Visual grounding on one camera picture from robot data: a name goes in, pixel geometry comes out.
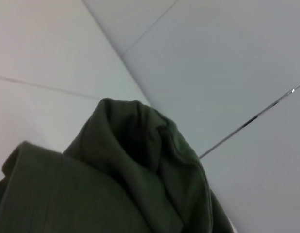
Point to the dark green FREE t-shirt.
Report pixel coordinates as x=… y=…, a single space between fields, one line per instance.
x=103 y=182

